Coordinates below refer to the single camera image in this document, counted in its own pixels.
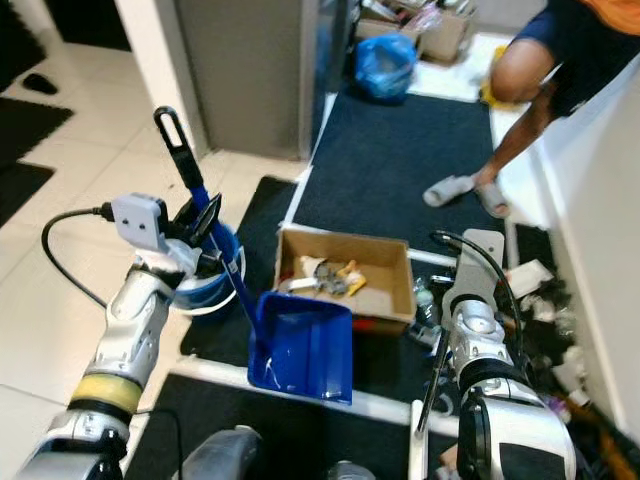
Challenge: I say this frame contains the person in orange shirt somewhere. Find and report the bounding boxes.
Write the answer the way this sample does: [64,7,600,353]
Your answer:
[480,0,640,191]

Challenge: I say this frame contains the grey door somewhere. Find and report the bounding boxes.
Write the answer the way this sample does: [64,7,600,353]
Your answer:
[173,0,349,163]

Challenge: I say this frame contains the blue plastic bag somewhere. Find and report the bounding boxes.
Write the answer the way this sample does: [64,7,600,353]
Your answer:
[354,31,421,104]

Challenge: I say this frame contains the blue bucket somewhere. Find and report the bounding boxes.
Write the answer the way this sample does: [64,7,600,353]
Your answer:
[168,222,248,317]

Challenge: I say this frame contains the open brown cardboard box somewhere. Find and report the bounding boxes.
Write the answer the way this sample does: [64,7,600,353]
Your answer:
[274,227,418,337]

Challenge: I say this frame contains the grey right robot leg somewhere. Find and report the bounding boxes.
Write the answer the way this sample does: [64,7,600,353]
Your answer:
[322,458,379,480]

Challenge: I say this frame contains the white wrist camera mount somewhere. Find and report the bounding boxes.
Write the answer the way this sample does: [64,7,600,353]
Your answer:
[109,192,170,253]
[453,228,508,307]

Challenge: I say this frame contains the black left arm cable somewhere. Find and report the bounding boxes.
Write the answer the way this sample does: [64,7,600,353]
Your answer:
[41,204,118,311]

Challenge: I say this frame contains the blue dustpan with long handle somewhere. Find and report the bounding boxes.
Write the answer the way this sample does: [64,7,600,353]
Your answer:
[154,105,357,407]

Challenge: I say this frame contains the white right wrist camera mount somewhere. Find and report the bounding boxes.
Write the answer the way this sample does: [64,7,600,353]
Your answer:
[453,228,508,307]

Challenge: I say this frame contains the tall cardboard box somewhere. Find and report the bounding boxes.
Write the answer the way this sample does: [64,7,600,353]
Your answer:
[418,3,479,65]

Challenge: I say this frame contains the small black shoe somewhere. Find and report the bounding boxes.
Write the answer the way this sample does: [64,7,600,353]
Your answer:
[20,72,61,97]

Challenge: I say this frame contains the yellow bin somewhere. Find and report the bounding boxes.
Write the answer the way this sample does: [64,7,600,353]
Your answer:
[478,72,503,109]

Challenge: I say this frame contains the black and white broom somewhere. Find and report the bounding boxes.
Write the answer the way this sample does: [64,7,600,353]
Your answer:
[407,350,453,480]

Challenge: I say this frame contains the black interlocking foam mat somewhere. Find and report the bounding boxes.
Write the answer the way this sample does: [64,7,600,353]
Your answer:
[0,95,73,241]

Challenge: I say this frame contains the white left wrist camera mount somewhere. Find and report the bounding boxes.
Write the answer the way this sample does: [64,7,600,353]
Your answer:
[109,192,170,253]

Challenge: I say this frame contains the large black floor mat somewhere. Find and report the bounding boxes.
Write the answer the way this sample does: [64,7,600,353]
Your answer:
[290,90,511,263]

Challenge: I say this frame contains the clear plastic bottle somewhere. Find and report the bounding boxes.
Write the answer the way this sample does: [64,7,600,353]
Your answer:
[410,278,439,346]

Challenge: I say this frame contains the white and yellow wrapper trash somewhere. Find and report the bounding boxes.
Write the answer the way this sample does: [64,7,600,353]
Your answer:
[295,255,366,298]

